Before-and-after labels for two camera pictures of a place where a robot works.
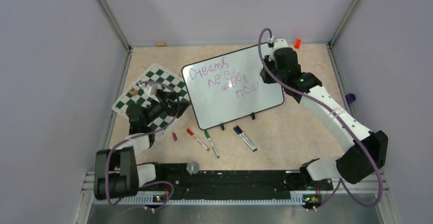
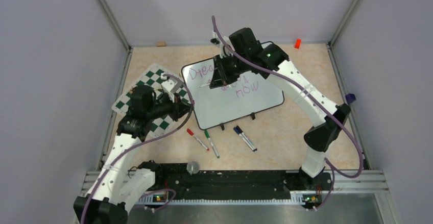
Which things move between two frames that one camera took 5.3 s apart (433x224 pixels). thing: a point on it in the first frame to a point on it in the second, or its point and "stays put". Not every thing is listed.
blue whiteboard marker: [242, 136] stays put
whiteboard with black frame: [228, 87] stays put
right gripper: [267, 79] to [220, 77]
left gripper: [168, 98] stays put
